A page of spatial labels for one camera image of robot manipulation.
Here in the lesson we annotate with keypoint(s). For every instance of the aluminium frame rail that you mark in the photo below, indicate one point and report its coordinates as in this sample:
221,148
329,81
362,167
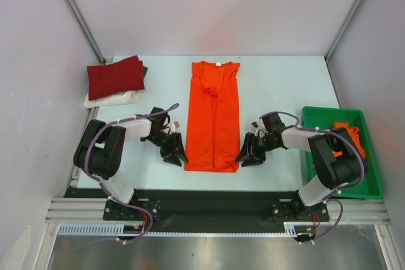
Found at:
73,210

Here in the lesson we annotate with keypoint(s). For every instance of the corner frame post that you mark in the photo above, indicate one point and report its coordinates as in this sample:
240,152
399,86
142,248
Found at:
350,16
85,30

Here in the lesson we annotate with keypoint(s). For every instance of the right corner frame post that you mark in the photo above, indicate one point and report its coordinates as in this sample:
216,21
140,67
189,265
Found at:
350,16

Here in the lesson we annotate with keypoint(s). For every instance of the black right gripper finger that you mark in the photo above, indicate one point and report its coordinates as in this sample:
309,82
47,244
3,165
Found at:
245,153
251,161

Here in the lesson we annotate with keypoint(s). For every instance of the green plastic bin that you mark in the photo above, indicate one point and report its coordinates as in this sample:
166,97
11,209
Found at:
325,118

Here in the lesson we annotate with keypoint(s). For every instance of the grey cable duct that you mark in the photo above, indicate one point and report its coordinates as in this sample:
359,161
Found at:
87,229

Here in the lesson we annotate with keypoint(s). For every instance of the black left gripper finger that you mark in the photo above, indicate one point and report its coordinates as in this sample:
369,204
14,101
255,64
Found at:
172,159
181,154

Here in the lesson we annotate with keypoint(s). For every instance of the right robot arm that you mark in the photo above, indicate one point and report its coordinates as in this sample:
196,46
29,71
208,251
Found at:
285,132

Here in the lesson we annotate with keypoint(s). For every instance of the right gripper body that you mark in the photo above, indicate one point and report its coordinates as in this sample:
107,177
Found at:
254,145

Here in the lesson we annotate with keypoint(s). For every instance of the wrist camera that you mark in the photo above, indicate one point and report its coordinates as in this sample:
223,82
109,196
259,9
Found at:
173,126
259,129

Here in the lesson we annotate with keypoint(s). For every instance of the orange t-shirt in bin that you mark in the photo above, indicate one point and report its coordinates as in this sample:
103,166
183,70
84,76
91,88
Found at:
354,137

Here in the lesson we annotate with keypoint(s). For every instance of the folded white t-shirt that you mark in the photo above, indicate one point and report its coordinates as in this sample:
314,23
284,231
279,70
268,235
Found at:
117,99

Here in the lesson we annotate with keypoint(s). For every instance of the folded red t-shirt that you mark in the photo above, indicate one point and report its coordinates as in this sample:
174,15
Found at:
121,76

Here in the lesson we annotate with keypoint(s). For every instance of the left corner frame post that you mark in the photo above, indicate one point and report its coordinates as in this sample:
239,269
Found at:
85,30

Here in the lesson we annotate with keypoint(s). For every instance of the folded dark green t-shirt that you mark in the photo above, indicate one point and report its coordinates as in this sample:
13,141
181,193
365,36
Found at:
145,70

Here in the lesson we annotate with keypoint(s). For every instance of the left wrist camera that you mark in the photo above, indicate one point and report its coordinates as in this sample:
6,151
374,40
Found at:
173,126

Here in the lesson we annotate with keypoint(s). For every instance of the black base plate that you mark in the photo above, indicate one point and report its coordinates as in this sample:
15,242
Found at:
192,211

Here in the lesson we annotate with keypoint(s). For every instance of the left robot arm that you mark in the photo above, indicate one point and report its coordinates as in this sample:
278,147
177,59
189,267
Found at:
100,149

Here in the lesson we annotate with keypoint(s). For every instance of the orange t-shirt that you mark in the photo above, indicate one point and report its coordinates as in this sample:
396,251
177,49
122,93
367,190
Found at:
213,125
354,137

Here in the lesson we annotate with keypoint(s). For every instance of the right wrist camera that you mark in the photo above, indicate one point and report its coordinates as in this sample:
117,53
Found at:
259,129

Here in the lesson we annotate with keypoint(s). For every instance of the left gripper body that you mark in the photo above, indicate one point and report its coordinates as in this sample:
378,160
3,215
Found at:
168,143

